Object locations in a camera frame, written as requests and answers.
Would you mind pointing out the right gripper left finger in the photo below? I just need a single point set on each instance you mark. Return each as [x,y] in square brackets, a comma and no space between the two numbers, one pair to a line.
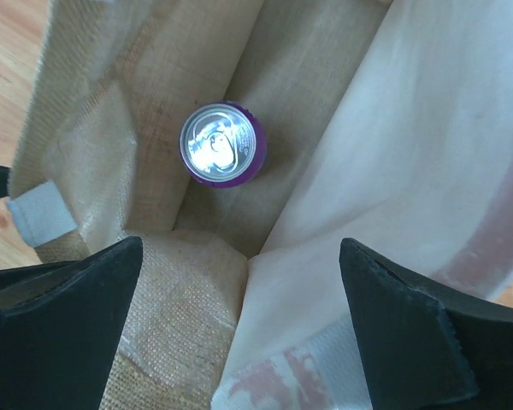
[60,326]

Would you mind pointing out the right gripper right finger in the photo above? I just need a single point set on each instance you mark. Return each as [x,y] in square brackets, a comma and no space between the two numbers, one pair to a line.
[424,345]

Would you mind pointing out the purple soda can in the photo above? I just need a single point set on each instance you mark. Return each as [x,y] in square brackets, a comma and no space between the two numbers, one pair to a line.
[223,145]

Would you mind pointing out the burlap canvas bag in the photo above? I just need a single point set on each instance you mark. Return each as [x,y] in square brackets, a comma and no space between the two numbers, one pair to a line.
[388,122]

